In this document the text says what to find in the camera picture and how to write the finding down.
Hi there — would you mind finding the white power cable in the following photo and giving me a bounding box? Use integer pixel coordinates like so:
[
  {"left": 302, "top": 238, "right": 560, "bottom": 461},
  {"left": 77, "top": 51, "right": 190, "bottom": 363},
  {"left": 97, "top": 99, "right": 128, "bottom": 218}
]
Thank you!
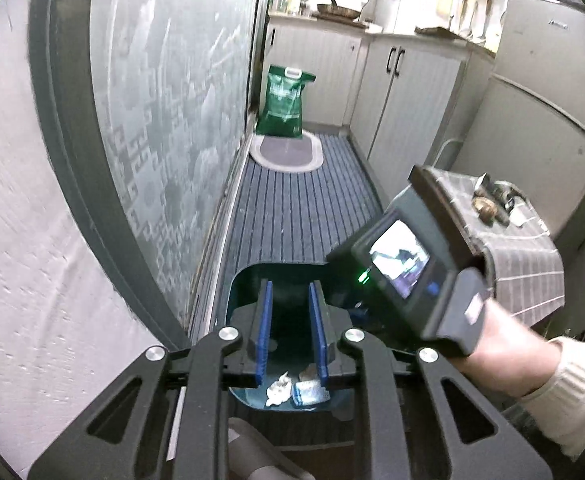
[{"left": 437, "top": 137, "right": 460, "bottom": 171}]

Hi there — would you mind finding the blue tissue packet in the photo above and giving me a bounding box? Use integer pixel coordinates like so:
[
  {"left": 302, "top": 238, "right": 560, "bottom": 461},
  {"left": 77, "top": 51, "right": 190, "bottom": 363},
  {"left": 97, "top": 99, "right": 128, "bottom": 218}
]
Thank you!
[{"left": 292, "top": 379, "right": 330, "bottom": 406}]

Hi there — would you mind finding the green rice bag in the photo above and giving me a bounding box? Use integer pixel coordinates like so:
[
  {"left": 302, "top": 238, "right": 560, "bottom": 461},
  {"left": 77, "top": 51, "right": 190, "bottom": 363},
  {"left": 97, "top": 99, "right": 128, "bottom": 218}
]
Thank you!
[{"left": 256, "top": 64, "right": 317, "bottom": 139}]

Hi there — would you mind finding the silver refrigerator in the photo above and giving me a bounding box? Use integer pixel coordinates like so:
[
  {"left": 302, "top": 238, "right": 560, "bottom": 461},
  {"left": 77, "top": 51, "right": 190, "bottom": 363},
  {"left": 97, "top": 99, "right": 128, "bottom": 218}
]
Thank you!
[{"left": 451, "top": 0, "right": 585, "bottom": 241}]

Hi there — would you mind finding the wooden cutting board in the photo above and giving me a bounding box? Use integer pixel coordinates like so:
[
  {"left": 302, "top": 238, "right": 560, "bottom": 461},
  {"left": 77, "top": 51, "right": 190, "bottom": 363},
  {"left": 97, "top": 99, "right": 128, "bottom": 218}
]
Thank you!
[{"left": 317, "top": 14, "right": 371, "bottom": 25}]

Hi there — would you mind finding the white tissue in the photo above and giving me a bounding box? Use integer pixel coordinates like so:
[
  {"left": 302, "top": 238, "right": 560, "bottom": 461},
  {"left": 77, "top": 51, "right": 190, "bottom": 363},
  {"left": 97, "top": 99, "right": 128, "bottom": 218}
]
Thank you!
[{"left": 265, "top": 371, "right": 294, "bottom": 407}]

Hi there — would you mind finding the white kitchen cabinet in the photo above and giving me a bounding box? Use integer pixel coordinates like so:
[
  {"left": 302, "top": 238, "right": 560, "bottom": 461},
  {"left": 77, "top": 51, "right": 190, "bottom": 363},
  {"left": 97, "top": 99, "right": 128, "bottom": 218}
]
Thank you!
[
  {"left": 349, "top": 35, "right": 496, "bottom": 182},
  {"left": 266, "top": 15, "right": 369, "bottom": 129}
]

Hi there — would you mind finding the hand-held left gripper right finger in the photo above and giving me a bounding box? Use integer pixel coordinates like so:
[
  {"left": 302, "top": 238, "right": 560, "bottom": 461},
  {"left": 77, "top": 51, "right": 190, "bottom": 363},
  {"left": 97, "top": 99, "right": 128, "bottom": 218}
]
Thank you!
[{"left": 308, "top": 280, "right": 554, "bottom": 480}]

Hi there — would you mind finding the grey checked tablecloth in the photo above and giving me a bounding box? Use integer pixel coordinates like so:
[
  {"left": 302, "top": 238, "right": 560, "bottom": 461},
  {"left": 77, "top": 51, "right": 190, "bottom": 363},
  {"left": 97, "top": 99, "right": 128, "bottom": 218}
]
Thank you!
[{"left": 411, "top": 164, "right": 566, "bottom": 329}]

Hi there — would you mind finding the yellow hanging holder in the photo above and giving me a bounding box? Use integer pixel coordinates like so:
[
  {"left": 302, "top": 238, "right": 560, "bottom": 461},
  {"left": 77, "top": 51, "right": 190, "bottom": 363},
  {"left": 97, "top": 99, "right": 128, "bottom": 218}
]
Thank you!
[{"left": 437, "top": 0, "right": 503, "bottom": 42}]

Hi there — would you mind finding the dark teal trash bin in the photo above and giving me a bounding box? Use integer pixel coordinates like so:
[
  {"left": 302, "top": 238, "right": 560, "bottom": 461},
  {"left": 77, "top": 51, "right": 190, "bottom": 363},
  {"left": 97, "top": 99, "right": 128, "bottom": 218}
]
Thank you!
[{"left": 225, "top": 260, "right": 389, "bottom": 413}]

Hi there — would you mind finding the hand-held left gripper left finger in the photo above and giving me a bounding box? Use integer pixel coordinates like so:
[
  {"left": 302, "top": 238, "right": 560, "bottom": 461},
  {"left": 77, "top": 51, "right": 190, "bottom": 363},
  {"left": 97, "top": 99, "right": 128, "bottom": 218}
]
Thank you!
[{"left": 27, "top": 280, "right": 275, "bottom": 480}]

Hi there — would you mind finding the dark board on counter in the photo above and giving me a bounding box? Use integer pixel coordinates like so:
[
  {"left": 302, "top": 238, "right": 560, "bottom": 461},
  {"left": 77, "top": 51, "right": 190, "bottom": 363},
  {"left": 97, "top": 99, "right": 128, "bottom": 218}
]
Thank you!
[{"left": 415, "top": 26, "right": 466, "bottom": 39}]

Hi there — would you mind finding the patterned frosted glass door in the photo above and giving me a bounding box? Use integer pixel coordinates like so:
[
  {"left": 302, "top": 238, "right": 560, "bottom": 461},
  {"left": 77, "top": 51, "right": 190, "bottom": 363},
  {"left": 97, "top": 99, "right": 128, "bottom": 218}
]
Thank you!
[{"left": 29, "top": 0, "right": 279, "bottom": 353}]

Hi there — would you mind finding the oval grey floor mat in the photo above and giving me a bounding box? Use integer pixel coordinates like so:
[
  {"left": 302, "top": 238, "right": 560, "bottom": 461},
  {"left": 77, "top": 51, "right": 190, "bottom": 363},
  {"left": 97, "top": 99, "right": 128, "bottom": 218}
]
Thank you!
[{"left": 250, "top": 131, "right": 324, "bottom": 174}]

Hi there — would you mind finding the person's right forearm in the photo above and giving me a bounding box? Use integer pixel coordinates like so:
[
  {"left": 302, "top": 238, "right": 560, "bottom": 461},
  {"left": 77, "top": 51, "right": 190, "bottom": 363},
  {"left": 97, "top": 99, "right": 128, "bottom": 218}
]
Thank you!
[{"left": 455, "top": 310, "right": 585, "bottom": 462}]

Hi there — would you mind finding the metal frying pan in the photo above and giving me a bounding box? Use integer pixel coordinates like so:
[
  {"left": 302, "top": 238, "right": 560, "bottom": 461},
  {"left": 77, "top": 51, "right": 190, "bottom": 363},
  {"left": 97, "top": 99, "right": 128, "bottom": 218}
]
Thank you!
[{"left": 317, "top": 0, "right": 362, "bottom": 17}]

